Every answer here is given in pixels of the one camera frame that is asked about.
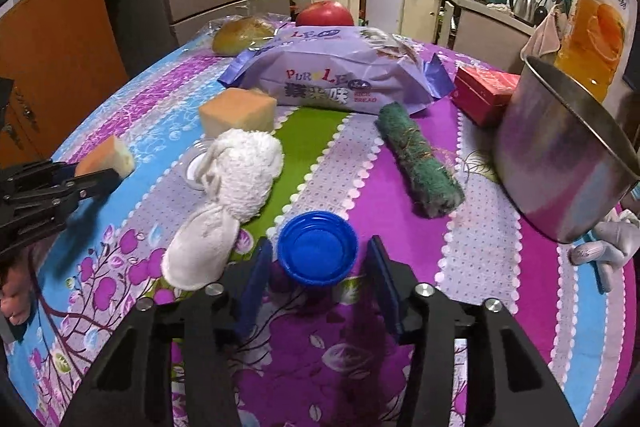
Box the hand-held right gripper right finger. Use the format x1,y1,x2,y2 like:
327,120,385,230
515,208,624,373
366,234,581,427

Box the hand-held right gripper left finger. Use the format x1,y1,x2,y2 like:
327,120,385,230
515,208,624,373
60,237,275,427

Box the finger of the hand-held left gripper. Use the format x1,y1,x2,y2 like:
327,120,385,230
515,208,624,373
0,159,78,202
0,168,122,259

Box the yellow sponge block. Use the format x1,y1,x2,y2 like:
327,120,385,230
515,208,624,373
199,88,278,138
75,136,136,180

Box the blue bottle cap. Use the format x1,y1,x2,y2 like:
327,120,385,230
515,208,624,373
277,211,359,291

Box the person's left hand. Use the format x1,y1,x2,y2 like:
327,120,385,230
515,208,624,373
0,252,37,339

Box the floral tablecloth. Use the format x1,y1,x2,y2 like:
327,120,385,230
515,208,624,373
7,19,639,427

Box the white terry towel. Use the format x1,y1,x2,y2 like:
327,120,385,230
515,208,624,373
161,127,285,292

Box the orange wooden cabinet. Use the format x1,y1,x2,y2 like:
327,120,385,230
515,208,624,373
0,0,132,168

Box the green scouring pad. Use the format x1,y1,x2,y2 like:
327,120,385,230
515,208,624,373
376,103,466,219

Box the bread bun in clear bag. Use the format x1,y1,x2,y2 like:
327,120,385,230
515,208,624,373
200,12,296,56

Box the red carton box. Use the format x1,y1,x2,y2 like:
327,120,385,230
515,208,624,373
452,64,522,129

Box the stainless steel pot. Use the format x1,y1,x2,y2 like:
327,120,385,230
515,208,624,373
494,55,640,244

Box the purple bread packet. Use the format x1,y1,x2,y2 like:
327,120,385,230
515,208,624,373
217,26,457,116

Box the pale blue-grey glove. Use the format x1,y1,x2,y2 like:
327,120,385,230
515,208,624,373
569,207,640,294

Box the red apple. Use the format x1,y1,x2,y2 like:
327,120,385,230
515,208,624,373
295,0,355,28

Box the kitchen counter cabinets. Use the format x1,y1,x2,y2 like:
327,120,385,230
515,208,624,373
287,0,532,74

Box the pink hanging towel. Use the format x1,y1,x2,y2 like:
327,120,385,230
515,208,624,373
520,6,564,64

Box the metal kettle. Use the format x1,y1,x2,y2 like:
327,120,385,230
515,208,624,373
508,0,549,24

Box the orange juice bottle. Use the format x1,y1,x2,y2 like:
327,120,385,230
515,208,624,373
554,0,630,104

